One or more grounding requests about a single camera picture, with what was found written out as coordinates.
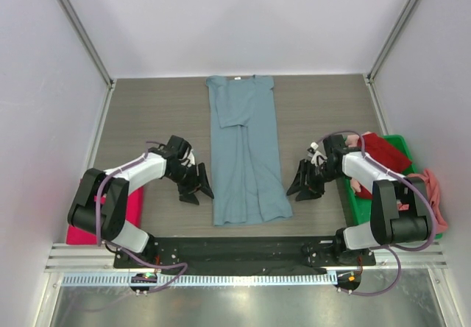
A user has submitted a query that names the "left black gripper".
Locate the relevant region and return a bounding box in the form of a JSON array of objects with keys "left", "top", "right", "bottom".
[{"left": 167, "top": 162, "right": 214, "bottom": 205}]

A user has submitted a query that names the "blue-grey t shirt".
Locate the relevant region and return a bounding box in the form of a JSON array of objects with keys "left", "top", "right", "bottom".
[{"left": 206, "top": 75, "right": 293, "bottom": 226}]

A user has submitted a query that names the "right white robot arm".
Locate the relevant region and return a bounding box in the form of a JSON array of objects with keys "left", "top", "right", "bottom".
[{"left": 286, "top": 133, "right": 436, "bottom": 265}]

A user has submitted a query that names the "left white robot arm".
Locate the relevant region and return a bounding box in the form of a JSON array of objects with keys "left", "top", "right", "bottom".
[{"left": 68, "top": 135, "right": 214, "bottom": 268}]

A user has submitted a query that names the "green plastic tray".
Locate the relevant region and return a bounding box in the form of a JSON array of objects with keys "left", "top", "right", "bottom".
[{"left": 334, "top": 134, "right": 444, "bottom": 239}]

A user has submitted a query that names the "salmon pink t shirt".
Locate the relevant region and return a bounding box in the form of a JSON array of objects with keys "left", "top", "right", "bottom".
[{"left": 344, "top": 131, "right": 449, "bottom": 235}]

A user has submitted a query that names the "dark red t shirt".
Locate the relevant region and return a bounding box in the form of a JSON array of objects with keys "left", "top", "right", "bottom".
[{"left": 346, "top": 132, "right": 412, "bottom": 200}]

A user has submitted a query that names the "folded magenta t shirt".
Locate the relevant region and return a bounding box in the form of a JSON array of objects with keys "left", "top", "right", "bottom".
[{"left": 65, "top": 187, "right": 144, "bottom": 245}]

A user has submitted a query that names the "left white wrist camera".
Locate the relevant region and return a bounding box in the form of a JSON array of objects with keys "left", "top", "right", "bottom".
[{"left": 180, "top": 149, "right": 196, "bottom": 167}]

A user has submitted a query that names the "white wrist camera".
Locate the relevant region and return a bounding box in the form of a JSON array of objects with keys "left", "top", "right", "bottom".
[
  {"left": 308, "top": 142, "right": 327, "bottom": 166},
  {"left": 180, "top": 149, "right": 196, "bottom": 167}
]

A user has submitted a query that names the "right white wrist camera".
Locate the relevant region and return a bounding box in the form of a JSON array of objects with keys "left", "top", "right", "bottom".
[{"left": 308, "top": 142, "right": 327, "bottom": 166}]

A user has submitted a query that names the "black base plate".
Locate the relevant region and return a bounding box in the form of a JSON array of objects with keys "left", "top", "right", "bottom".
[{"left": 112, "top": 235, "right": 377, "bottom": 277}]

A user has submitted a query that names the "white slotted cable duct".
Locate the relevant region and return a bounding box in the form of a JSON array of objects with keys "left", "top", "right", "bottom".
[{"left": 61, "top": 271, "right": 337, "bottom": 287}]

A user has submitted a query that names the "right aluminium frame post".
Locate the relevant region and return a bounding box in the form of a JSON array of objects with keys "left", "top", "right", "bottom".
[{"left": 364, "top": 0, "right": 420, "bottom": 85}]

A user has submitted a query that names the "aluminium frame post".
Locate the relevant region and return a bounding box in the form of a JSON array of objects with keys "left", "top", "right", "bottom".
[
  {"left": 57, "top": 0, "right": 113, "bottom": 89},
  {"left": 364, "top": 0, "right": 420, "bottom": 85}
]

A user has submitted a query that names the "left aluminium frame post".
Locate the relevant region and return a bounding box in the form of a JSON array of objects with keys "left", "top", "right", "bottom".
[{"left": 57, "top": 0, "right": 113, "bottom": 89}]

